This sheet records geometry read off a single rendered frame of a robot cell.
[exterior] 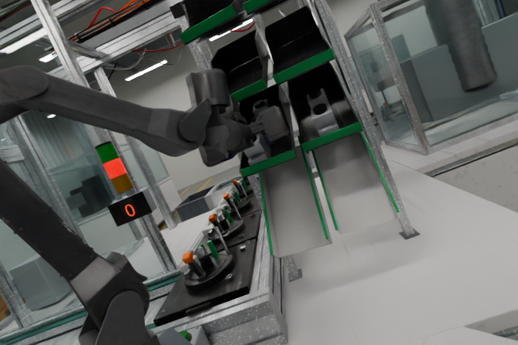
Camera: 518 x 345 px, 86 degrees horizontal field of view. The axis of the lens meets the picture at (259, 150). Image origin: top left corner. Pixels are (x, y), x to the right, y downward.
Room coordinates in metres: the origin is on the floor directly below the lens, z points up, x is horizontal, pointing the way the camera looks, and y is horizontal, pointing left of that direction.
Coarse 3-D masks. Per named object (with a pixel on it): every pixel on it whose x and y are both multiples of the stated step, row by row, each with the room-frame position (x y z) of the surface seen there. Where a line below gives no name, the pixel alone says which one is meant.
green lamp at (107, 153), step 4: (108, 144) 0.85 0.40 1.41; (112, 144) 0.86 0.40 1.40; (100, 148) 0.84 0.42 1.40; (104, 148) 0.84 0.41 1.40; (108, 148) 0.84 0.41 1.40; (112, 148) 0.85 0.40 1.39; (100, 152) 0.84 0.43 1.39; (104, 152) 0.84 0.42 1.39; (108, 152) 0.84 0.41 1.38; (112, 152) 0.85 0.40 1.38; (116, 152) 0.86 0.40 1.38; (100, 156) 0.84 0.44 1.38; (104, 156) 0.84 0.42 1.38; (108, 156) 0.84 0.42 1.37; (112, 156) 0.84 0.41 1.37; (116, 156) 0.85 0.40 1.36; (104, 160) 0.84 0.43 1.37; (108, 160) 0.84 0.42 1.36
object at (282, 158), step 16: (256, 96) 0.83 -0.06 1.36; (272, 96) 0.83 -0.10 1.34; (240, 112) 0.80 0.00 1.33; (288, 112) 0.75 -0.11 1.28; (288, 128) 0.67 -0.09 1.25; (272, 144) 0.69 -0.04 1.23; (288, 144) 0.65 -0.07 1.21; (240, 160) 0.66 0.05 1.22; (272, 160) 0.60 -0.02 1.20; (288, 160) 0.60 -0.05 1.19
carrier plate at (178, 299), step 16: (256, 240) 0.82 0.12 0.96; (240, 256) 0.75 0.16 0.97; (240, 272) 0.66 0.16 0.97; (176, 288) 0.73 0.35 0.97; (208, 288) 0.65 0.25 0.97; (224, 288) 0.62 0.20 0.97; (240, 288) 0.59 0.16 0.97; (176, 304) 0.64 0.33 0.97; (192, 304) 0.61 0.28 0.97; (160, 320) 0.62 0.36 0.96
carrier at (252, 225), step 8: (232, 200) 1.00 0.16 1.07; (248, 216) 1.06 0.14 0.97; (256, 216) 1.02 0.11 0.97; (224, 224) 0.96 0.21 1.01; (232, 224) 0.99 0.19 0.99; (240, 224) 0.95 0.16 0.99; (248, 224) 0.97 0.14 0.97; (256, 224) 0.94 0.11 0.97; (208, 232) 0.97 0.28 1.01; (216, 232) 0.98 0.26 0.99; (224, 232) 0.92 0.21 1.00; (232, 232) 0.91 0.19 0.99; (240, 232) 0.93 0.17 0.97; (248, 232) 0.90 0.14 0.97; (256, 232) 0.87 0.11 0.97; (208, 240) 0.99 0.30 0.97; (216, 240) 0.91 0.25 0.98; (224, 240) 0.91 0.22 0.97; (232, 240) 0.89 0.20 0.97; (240, 240) 0.86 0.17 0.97; (208, 248) 0.91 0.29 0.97; (216, 248) 0.88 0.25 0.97
